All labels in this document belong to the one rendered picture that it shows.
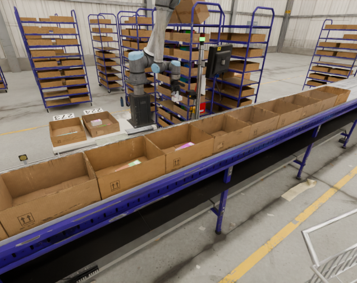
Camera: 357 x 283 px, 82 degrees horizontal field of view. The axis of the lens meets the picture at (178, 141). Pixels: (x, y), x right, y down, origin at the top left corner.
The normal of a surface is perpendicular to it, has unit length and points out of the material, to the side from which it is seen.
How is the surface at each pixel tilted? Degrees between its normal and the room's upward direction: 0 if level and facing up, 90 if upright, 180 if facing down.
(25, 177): 90
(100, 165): 89
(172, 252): 0
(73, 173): 89
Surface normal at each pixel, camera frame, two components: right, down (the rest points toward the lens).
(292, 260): 0.02, -0.87
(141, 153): 0.56, 0.41
